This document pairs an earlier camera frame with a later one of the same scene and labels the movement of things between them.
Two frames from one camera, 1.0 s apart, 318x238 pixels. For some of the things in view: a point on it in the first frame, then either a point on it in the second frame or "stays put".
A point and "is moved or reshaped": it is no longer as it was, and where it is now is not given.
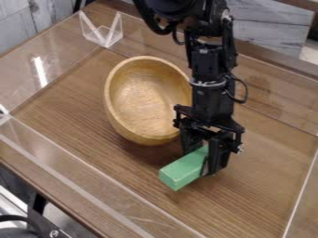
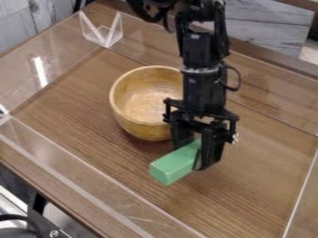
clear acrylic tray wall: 88,94 stays put
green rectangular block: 184,170 is moved or reshaped
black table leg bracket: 44,228 stays put
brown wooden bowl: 144,87 is moved or reshaped
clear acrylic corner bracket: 101,35 stays put
